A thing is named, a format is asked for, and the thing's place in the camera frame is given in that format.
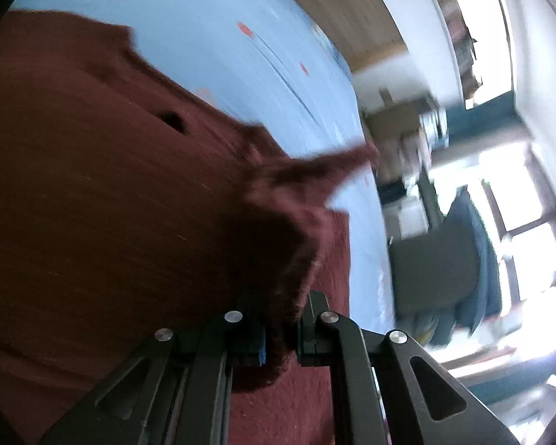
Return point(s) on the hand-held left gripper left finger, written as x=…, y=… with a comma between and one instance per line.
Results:
x=261, y=347

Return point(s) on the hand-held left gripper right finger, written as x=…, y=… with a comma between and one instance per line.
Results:
x=308, y=333

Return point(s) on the maroon knit sweater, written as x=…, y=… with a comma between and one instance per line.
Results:
x=97, y=194

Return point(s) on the grey chair with blue jacket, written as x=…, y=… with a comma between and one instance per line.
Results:
x=483, y=250

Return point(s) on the wooden drawer cabinet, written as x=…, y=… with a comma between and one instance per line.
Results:
x=391, y=130

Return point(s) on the dark framed window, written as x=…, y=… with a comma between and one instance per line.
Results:
x=523, y=222

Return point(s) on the white printer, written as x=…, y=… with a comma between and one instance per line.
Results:
x=433, y=120

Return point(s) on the blue dinosaur print bedsheet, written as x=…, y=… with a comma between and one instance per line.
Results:
x=213, y=32

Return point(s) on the wooden headboard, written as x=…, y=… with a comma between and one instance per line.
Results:
x=343, y=9

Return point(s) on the row of books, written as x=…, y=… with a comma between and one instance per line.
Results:
x=458, y=23

